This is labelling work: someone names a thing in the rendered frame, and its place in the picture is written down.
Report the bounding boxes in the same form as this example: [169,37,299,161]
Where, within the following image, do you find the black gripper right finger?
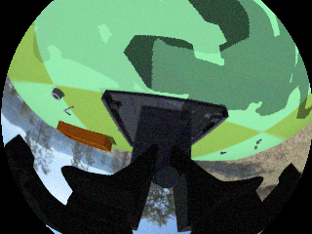
[171,145,264,233]

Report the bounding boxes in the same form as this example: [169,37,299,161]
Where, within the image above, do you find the orange open-top tray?
[56,121,113,152]

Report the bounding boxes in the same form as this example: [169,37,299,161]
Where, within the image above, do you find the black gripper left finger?
[61,144,159,231]

